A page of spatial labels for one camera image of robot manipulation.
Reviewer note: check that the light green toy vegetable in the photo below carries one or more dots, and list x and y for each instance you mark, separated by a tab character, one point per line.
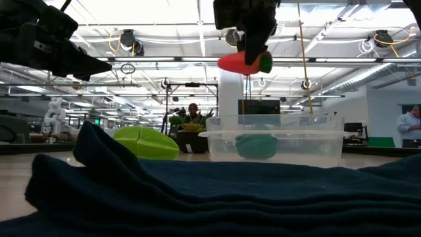
151	145

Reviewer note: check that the potted succulent plant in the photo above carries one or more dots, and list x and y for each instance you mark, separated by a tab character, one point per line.
192	138

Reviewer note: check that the black computer monitor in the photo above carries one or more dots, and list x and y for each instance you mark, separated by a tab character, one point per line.
353	127

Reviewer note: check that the clear plastic tupperware container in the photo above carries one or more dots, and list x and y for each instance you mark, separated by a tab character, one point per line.
306	145

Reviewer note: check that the orange toy carrot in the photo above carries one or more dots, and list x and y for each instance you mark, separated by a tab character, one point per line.
235	64

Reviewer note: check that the dark green toy pepper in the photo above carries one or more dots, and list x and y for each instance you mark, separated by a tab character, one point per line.
256	146

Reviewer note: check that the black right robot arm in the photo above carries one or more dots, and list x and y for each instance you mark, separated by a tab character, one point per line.
415	6

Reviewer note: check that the white robot statue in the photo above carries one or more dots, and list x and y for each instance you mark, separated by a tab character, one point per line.
55	115

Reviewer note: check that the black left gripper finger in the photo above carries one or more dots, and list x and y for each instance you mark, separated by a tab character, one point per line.
75	62

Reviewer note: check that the black aluminium table frame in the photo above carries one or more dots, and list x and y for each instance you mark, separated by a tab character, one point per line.
33	148

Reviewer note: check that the folded dark navy cloth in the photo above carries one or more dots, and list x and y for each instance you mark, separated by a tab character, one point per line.
210	197

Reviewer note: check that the black camera stand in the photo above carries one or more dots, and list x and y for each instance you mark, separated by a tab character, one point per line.
192	85

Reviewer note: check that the person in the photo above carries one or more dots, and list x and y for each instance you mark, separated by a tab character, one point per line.
193	110
409	126

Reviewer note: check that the green board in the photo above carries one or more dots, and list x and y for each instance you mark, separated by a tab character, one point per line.
381	142

